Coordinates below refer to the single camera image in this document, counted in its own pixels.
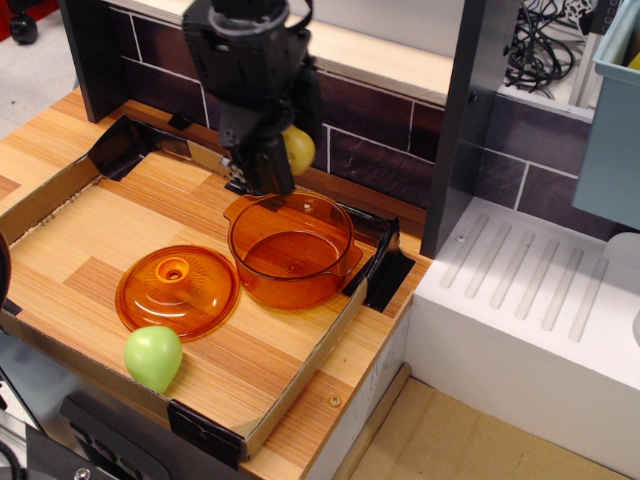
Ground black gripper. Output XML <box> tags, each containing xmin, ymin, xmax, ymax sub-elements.
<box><xmin>182</xmin><ymin>1</ymin><xmax>323</xmax><ymax>196</ymax></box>

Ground yellow toy potato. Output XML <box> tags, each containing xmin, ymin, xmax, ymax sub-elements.
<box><xmin>282</xmin><ymin>125</ymin><xmax>316</xmax><ymax>176</ymax></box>

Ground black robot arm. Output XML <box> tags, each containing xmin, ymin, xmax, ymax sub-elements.
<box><xmin>182</xmin><ymin>1</ymin><xmax>322</xmax><ymax>196</ymax></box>

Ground orange transparent pot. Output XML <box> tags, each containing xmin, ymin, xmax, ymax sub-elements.
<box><xmin>224</xmin><ymin>191</ymin><xmax>363</xmax><ymax>310</ymax></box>

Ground orange transparent pot lid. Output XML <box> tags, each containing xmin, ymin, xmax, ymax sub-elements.
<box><xmin>115</xmin><ymin>245</ymin><xmax>240</xmax><ymax>342</ymax></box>

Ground green toy pear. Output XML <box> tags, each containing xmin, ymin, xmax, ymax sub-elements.
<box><xmin>124</xmin><ymin>325</ymin><xmax>183</xmax><ymax>394</ymax></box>

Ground white dish drainer sink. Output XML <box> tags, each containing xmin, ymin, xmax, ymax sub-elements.
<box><xmin>406</xmin><ymin>199</ymin><xmax>639</xmax><ymax>478</ymax></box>

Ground teal plastic bin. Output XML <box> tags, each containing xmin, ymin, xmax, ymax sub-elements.
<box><xmin>573</xmin><ymin>1</ymin><xmax>639</xmax><ymax>229</ymax></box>

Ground dark grey vertical post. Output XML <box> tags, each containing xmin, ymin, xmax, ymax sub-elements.
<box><xmin>421</xmin><ymin>0</ymin><xmax>519</xmax><ymax>258</ymax></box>

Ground tangled black cables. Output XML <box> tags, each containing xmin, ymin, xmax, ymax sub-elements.
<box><xmin>502</xmin><ymin>0</ymin><xmax>596</xmax><ymax>99</ymax></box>

